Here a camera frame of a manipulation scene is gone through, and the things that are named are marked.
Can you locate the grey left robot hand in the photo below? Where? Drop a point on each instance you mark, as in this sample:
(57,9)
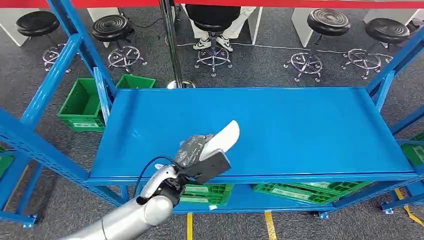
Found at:
(190,150)

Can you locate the white plastic shell part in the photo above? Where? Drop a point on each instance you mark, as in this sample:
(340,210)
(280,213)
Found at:
(223,137)

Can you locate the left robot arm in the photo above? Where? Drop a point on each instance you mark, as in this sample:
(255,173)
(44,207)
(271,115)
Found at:
(132,218)

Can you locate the green plastic crate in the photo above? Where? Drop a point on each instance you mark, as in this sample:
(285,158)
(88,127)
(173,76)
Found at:
(348,186)
(414,154)
(205,195)
(86,102)
(5,164)
(291,195)
(136,82)

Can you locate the blue metal shelf rack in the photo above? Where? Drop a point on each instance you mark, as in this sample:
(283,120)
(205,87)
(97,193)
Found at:
(265,132)

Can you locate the yellow floor tape strip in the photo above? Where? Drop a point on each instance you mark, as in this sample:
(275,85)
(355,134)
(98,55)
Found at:
(270,228)
(189,228)
(400,196)

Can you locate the chrome pole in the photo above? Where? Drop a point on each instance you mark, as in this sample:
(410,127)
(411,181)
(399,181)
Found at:
(170,39)

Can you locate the black stool chrome base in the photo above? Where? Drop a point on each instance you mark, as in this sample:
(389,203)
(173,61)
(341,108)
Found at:
(212,27)
(328,21)
(387,30)
(112,28)
(37,23)

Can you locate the person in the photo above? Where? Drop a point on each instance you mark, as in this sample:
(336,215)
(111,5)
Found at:
(212,13)

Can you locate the red beam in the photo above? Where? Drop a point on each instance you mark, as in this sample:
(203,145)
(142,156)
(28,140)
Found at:
(298,3)

